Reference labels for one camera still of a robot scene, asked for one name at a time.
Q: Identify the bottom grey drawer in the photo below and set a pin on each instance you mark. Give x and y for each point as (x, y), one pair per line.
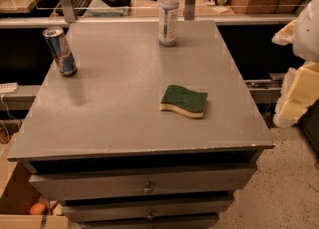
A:
(197, 221)

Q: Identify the green and yellow sponge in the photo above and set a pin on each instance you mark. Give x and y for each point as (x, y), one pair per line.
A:
(184, 101)

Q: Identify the blue silver energy drink can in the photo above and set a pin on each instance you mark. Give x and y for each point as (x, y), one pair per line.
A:
(60, 50)

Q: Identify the white power strip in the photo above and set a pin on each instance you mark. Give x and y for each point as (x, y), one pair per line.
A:
(8, 87)

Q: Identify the grey drawer cabinet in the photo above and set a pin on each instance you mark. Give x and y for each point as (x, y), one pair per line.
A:
(108, 117)

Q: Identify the clear blue-labelled plastic bottle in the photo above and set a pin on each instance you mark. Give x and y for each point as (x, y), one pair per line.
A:
(168, 21)

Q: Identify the middle grey drawer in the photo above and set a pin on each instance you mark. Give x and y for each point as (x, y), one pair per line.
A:
(151, 207)

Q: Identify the top grey drawer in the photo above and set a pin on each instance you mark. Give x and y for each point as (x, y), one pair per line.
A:
(143, 182)

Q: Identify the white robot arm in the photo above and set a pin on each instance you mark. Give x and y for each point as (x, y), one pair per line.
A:
(306, 33)

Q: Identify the orange ball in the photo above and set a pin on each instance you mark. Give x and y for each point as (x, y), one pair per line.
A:
(38, 209)

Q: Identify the grey drawer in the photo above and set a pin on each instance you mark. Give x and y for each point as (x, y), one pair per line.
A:
(151, 207)
(197, 221)
(143, 182)

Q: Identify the left grey metal bracket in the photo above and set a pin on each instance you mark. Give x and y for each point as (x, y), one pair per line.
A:
(69, 13)

